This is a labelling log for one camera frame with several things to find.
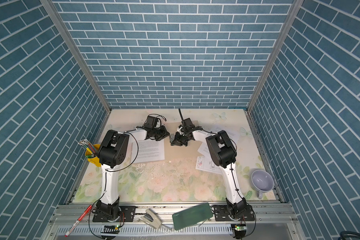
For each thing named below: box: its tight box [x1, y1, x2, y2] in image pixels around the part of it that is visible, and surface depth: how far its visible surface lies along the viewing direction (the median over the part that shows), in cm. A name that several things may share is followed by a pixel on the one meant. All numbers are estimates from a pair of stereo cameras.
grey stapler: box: [138, 208, 162, 229], surface depth 72 cm
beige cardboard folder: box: [130, 137, 204, 164], surface depth 98 cm
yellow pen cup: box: [85, 144, 102, 167], surface depth 85 cm
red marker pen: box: [64, 205, 93, 237], surface depth 72 cm
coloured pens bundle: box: [78, 138, 98, 158], surface depth 84 cm
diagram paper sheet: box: [195, 149, 223, 174], surface depth 93 cm
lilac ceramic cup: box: [251, 169, 275, 199], surface depth 82 cm
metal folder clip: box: [169, 133, 175, 145], surface depth 104 cm
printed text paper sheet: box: [132, 138, 165, 163], surface depth 98 cm
